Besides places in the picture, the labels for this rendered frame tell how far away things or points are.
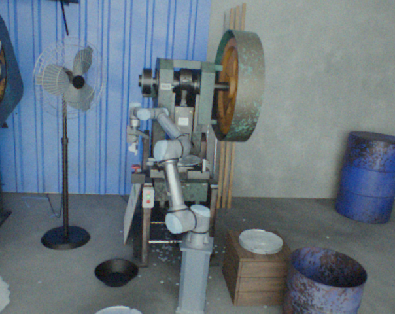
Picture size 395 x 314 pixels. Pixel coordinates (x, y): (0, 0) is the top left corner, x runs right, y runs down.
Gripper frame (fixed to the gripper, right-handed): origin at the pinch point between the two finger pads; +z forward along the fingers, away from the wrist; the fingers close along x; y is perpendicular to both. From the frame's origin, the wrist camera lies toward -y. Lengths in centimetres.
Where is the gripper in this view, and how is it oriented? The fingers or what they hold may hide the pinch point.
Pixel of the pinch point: (136, 153)
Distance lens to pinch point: 263.3
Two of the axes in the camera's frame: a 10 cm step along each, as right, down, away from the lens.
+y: -9.8, -0.4, -1.9
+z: -0.9, 9.6, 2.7
